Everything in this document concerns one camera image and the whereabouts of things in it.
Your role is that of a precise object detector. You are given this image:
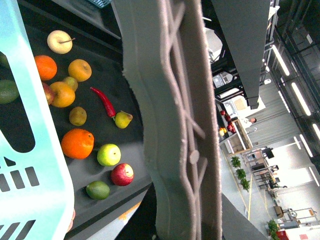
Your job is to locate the pink white peach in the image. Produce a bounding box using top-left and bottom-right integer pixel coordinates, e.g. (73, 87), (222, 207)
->
(67, 209), (76, 233)

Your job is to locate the green lime upper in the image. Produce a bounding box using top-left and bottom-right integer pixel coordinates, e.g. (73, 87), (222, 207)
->
(0, 52), (10, 69)

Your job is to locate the green lime lower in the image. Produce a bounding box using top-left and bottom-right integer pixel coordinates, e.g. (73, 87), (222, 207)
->
(0, 79), (20, 105)

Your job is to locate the red chili pepper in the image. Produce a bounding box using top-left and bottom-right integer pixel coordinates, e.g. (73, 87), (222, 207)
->
(90, 87), (116, 119)

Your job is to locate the person in white shirt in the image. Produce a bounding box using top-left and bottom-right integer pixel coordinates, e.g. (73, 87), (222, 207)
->
(242, 117), (257, 130)

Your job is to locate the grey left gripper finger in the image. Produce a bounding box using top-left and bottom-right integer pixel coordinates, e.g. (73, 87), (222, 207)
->
(112, 0), (223, 240)

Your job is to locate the white pear with stem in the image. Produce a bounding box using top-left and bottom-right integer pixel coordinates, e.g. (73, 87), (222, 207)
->
(47, 30), (75, 55)

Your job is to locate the green avocado near front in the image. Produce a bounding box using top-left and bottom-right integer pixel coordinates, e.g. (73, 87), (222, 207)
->
(85, 180), (110, 200)

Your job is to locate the yellow orange apple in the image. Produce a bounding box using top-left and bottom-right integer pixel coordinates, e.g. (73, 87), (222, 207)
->
(50, 81), (76, 108)
(68, 59), (92, 82)

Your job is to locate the red apple front right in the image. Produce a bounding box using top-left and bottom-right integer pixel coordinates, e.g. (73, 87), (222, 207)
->
(110, 163), (134, 187)

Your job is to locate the small orange tangerine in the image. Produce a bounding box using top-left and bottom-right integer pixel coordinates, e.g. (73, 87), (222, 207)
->
(34, 55), (58, 81)

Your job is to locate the green kiwi upper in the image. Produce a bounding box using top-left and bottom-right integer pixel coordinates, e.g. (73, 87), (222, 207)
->
(62, 76), (78, 92)

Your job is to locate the brown kiwi lower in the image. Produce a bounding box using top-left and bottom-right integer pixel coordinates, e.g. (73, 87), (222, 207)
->
(69, 106), (87, 126)

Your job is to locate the black fruit shelf tray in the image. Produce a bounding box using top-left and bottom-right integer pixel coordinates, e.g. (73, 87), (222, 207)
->
(18, 0), (156, 240)

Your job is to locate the yellow orange apple center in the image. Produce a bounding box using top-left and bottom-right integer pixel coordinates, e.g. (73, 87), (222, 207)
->
(50, 81), (76, 108)

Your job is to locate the large orange near right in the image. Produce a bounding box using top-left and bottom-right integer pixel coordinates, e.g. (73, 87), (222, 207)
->
(60, 128), (95, 160)

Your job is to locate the green lime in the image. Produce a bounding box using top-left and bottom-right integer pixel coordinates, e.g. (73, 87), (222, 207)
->
(0, 52), (10, 69)
(0, 79), (20, 105)

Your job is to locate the large light blue basket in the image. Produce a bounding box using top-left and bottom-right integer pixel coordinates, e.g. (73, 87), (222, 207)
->
(0, 0), (75, 240)

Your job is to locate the red apple center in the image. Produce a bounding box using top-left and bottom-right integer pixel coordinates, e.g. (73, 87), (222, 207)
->
(42, 82), (55, 105)

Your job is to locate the yellow green pear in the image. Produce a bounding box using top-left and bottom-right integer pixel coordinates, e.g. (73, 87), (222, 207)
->
(114, 111), (133, 129)

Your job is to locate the bright green apple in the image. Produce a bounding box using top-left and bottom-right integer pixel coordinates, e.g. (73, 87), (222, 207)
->
(97, 143), (121, 167)

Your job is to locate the yellow orange apple right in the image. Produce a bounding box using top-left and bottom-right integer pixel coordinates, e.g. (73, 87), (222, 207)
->
(68, 59), (92, 82)

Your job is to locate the red apple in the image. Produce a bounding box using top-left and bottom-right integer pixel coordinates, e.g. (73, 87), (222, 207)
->
(110, 163), (134, 187)
(42, 82), (55, 105)

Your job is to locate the small blue basket far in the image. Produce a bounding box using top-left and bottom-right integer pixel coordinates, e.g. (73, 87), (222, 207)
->
(88, 0), (113, 9)

